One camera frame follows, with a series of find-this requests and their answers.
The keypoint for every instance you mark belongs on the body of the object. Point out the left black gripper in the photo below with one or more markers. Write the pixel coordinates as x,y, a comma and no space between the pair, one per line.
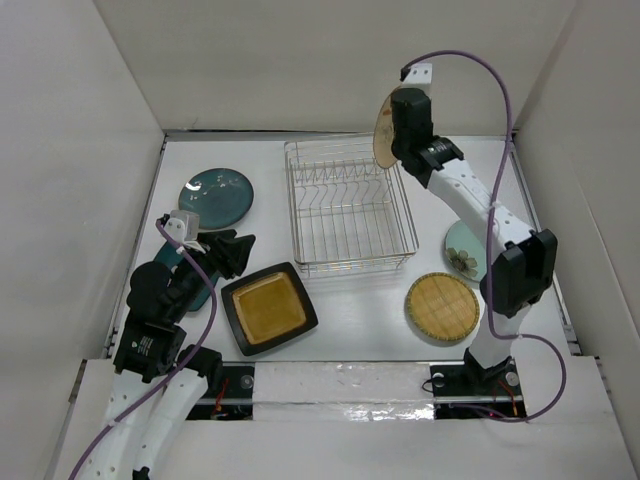
236,247

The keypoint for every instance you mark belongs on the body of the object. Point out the beige floral round plate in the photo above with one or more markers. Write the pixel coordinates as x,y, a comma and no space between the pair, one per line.
383,136

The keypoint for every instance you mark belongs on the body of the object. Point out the light green flower plate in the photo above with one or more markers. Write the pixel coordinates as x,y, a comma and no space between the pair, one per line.
465,252

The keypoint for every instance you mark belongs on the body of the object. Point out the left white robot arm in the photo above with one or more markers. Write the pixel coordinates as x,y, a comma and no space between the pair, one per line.
158,379

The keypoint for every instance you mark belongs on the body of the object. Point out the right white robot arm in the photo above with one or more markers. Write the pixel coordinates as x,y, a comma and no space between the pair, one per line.
521,259

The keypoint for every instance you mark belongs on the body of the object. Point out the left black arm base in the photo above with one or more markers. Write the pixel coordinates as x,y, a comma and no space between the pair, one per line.
231,398

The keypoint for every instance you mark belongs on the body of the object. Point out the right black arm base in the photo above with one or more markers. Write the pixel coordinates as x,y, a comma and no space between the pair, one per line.
455,397

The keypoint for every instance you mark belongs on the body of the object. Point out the dark teal round plate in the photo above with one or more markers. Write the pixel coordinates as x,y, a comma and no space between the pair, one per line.
220,197

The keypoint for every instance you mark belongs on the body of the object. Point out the dark teal oval plate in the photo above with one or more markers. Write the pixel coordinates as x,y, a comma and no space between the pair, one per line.
168,256

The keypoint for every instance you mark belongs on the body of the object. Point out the black square amber plate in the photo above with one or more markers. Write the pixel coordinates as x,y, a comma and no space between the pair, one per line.
268,308

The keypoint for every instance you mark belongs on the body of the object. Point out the woven bamboo round plate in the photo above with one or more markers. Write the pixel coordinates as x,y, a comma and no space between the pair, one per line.
442,307

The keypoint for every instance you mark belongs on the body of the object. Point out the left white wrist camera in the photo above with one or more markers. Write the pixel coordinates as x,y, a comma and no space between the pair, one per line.
182,227

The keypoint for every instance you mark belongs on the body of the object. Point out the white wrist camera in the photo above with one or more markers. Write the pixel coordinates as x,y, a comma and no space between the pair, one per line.
182,227
417,76

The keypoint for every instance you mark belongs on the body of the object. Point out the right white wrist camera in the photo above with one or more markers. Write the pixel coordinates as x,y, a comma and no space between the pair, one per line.
417,76

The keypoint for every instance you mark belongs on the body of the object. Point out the silver wire dish rack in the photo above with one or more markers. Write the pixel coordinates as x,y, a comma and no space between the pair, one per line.
347,214

